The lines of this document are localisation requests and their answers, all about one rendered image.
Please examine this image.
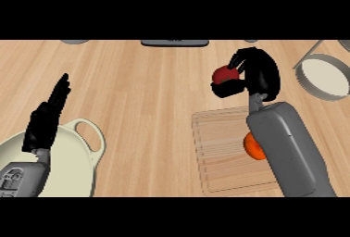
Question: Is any orange fruit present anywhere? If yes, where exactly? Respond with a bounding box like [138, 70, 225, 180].
[244, 131, 268, 161]

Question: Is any grey wire tiered basket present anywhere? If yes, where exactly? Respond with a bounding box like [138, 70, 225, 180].
[291, 40, 350, 102]

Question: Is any dark grey appliance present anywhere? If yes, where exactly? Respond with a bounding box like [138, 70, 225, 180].
[139, 40, 211, 48]

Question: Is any cream pot with handle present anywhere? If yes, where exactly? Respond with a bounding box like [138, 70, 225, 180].
[0, 118, 107, 198]

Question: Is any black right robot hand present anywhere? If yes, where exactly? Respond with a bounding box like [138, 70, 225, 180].
[210, 46, 282, 103]

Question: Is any wooden cutting board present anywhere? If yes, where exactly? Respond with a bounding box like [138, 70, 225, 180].
[191, 106, 281, 197]

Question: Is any red tomato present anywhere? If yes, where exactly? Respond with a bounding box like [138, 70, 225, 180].
[211, 65, 241, 85]

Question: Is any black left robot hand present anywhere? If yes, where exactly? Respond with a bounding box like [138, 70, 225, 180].
[21, 72, 73, 154]

